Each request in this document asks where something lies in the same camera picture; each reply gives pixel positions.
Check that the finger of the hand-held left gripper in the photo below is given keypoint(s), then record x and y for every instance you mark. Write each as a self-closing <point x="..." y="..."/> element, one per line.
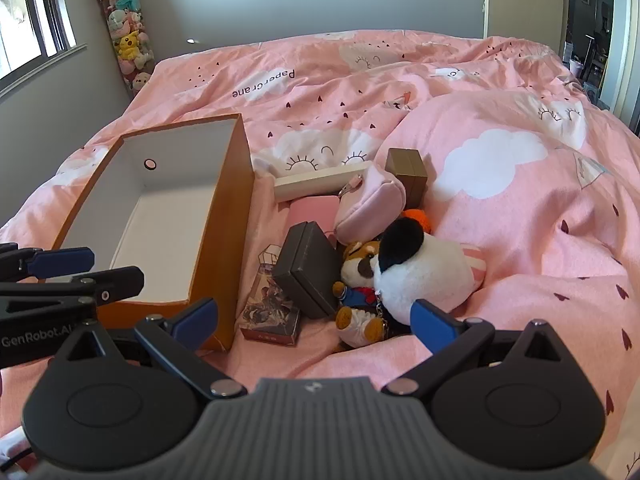
<point x="65" y="261"/>
<point x="112" y="282"/>

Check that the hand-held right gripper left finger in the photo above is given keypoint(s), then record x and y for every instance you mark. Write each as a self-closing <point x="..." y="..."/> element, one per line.
<point x="195" y="321"/>

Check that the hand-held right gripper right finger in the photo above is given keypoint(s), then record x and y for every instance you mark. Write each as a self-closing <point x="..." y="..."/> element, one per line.
<point x="431" y="324"/>

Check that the round black white plush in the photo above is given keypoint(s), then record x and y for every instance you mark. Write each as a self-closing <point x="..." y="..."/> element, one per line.
<point x="425" y="270"/>

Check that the pink striped plush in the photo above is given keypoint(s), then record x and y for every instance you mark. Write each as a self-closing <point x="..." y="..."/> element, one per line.
<point x="475" y="265"/>

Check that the orange cardboard box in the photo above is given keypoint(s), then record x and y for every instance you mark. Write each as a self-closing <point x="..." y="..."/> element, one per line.
<point x="220" y="240"/>

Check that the brown dog plush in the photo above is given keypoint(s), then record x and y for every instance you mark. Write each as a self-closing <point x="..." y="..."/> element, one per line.
<point x="357" y="265"/>

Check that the orange crochet fruit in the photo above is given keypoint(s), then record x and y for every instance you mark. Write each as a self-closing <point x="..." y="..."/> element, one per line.
<point x="417" y="217"/>

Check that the pink zip pouch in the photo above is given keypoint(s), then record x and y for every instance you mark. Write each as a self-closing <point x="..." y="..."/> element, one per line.
<point x="367" y="205"/>

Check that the gold cardboard box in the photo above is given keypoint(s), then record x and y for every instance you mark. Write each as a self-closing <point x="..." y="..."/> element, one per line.
<point x="407" y="175"/>

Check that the cream glasses case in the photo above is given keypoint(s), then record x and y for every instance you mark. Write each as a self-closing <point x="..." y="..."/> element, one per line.
<point x="315" y="182"/>

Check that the illustrated card box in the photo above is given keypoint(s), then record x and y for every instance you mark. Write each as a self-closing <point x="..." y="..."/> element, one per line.
<point x="270" y="310"/>

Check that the dark grey box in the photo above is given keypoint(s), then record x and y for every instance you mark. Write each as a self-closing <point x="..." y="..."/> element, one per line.
<point x="305" y="265"/>

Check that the pink cloud print duvet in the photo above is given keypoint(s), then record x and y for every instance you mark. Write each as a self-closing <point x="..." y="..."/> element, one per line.
<point x="525" y="240"/>

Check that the pink flat box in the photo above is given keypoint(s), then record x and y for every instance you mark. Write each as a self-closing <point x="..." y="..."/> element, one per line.
<point x="312" y="210"/>

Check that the clear tube of plush toys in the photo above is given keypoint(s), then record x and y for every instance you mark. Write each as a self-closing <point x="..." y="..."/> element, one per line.
<point x="127" y="45"/>

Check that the window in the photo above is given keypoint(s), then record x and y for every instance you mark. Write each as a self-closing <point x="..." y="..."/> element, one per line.
<point x="20" y="25"/>

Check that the white door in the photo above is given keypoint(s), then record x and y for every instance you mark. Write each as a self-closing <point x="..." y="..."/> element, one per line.
<point x="530" y="0"/>

